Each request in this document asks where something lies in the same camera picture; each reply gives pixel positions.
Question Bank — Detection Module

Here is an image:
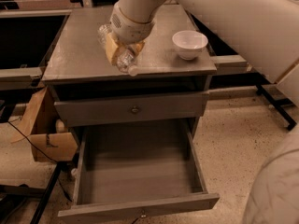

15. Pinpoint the black cable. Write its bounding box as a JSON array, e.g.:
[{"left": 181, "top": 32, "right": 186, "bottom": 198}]
[{"left": 7, "top": 120, "right": 73, "bottom": 203}]

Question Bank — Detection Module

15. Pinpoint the grey right barrier rail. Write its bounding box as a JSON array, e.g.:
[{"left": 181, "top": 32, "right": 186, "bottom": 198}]
[{"left": 211, "top": 55, "right": 252, "bottom": 76}]

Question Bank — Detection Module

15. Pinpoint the brown cardboard box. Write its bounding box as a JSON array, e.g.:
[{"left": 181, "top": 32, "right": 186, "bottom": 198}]
[{"left": 10, "top": 88, "right": 78, "bottom": 162}]

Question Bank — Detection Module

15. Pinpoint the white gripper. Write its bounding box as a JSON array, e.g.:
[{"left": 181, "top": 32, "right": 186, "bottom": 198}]
[{"left": 106, "top": 3, "right": 154, "bottom": 65}]

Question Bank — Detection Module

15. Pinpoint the grey top drawer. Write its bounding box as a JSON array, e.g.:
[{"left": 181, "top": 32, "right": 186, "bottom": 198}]
[{"left": 54, "top": 91, "right": 209, "bottom": 127}]

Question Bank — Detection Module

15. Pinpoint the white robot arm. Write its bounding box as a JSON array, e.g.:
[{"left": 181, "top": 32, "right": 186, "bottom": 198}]
[{"left": 105, "top": 0, "right": 299, "bottom": 224}]

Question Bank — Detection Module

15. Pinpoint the white ceramic bowl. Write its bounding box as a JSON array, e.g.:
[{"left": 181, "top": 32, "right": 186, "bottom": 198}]
[{"left": 172, "top": 30, "right": 208, "bottom": 60}]

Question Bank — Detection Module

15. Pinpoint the grey barrier rail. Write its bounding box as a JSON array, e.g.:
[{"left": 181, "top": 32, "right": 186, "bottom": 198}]
[
  {"left": 0, "top": 67, "right": 44, "bottom": 91},
  {"left": 211, "top": 55, "right": 252, "bottom": 76}
]

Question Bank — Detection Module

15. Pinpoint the grey wooden drawer cabinet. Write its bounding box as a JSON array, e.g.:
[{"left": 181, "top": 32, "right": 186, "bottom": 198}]
[{"left": 41, "top": 4, "right": 219, "bottom": 142}]

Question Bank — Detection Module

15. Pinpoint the clear plastic water bottle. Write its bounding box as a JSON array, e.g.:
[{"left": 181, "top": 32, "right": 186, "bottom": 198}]
[{"left": 97, "top": 24, "right": 139, "bottom": 77}]

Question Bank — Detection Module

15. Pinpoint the grey left barrier rail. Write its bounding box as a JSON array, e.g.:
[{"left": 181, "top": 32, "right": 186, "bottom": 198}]
[{"left": 0, "top": 67, "right": 44, "bottom": 91}]

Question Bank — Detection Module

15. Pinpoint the open grey middle drawer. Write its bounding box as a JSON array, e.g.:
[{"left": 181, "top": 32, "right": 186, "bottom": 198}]
[{"left": 58, "top": 119, "right": 220, "bottom": 224}]

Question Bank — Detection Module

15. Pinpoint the black metal stand leg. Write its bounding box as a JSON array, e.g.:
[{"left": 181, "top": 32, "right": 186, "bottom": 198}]
[{"left": 30, "top": 162, "right": 62, "bottom": 224}]

